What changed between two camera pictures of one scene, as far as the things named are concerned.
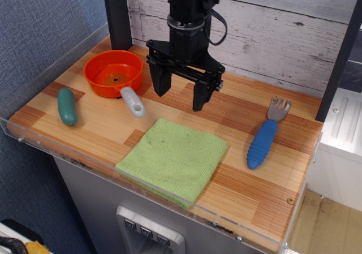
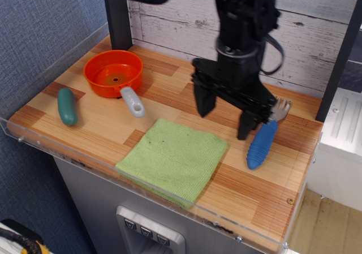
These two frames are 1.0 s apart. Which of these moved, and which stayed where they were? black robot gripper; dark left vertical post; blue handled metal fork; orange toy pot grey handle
Moved: black robot gripper
Stayed: dark left vertical post; orange toy pot grey handle; blue handled metal fork
